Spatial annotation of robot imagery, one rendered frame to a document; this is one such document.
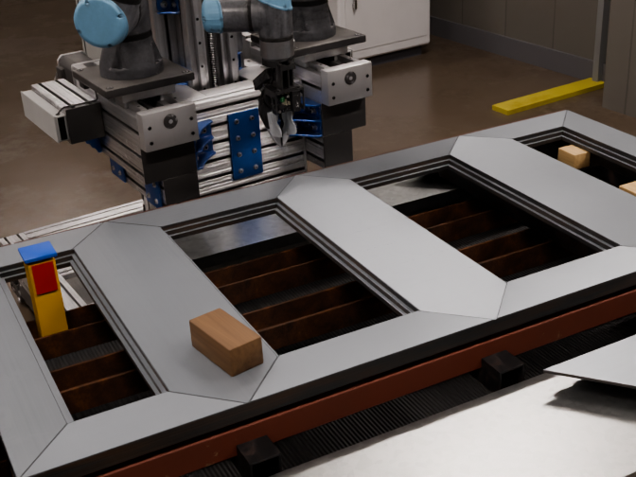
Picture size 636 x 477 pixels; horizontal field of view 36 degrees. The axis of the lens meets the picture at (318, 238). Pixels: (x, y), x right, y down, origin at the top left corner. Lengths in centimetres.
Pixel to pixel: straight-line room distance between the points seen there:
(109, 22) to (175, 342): 82
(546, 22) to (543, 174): 373
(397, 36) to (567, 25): 101
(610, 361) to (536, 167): 70
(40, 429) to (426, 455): 56
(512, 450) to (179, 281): 68
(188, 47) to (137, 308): 97
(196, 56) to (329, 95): 36
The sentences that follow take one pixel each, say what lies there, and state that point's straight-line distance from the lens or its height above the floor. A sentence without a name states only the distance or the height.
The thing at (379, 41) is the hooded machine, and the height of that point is 16.
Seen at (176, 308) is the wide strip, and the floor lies 84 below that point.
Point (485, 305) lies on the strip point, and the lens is 166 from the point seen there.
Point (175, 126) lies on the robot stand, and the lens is 225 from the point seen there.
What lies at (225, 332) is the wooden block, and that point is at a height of 89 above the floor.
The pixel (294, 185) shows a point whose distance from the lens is 214.
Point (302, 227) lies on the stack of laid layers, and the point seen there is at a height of 83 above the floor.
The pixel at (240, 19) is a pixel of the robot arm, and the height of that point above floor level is 119.
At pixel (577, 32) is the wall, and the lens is 572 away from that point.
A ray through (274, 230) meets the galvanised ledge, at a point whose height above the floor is 68.
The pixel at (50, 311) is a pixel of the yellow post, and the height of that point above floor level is 77.
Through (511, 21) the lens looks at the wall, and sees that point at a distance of 609.
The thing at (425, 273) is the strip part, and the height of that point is 84.
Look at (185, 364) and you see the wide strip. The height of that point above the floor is 84.
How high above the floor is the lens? 168
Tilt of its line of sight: 26 degrees down
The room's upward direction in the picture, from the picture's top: 3 degrees counter-clockwise
